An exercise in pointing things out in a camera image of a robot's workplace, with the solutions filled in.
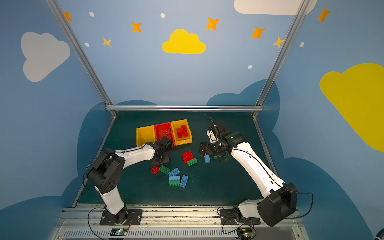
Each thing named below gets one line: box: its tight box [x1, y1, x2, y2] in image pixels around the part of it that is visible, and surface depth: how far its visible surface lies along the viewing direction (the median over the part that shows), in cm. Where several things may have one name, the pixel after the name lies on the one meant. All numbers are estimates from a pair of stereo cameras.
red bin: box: [154, 122, 176, 147], surface depth 107 cm
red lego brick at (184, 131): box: [181, 125, 189, 138], surface depth 109 cm
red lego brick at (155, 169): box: [150, 165, 160, 174], surface depth 90 cm
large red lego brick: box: [181, 150, 195, 164], surface depth 98 cm
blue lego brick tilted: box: [168, 167, 180, 177], surface depth 90 cm
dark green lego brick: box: [159, 165, 171, 175], surface depth 92 cm
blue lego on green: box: [169, 176, 181, 181], surface depth 87 cm
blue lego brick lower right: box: [180, 175, 189, 188], surface depth 88 cm
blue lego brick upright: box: [204, 153, 211, 164], surface depth 97 cm
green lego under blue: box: [169, 180, 181, 186], surface depth 86 cm
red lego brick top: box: [176, 128, 183, 139], surface depth 110 cm
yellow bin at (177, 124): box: [170, 119, 193, 146], surface depth 107 cm
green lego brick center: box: [187, 158, 198, 167], surface depth 95 cm
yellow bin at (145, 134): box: [136, 125, 156, 147], surface depth 106 cm
